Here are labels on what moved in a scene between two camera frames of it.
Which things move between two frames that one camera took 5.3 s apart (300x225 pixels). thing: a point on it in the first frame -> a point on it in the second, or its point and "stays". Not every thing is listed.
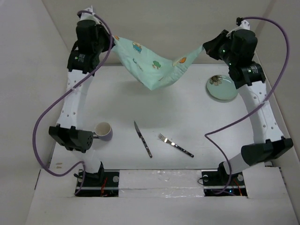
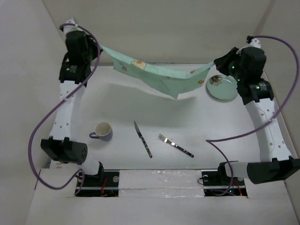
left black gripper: [101, 29] -> [90, 41]
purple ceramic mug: [103, 131] stays
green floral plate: [221, 87] stays
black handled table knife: [143, 139] stays
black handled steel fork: [161, 137] stays
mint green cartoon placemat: [153, 70] -> [172, 83]
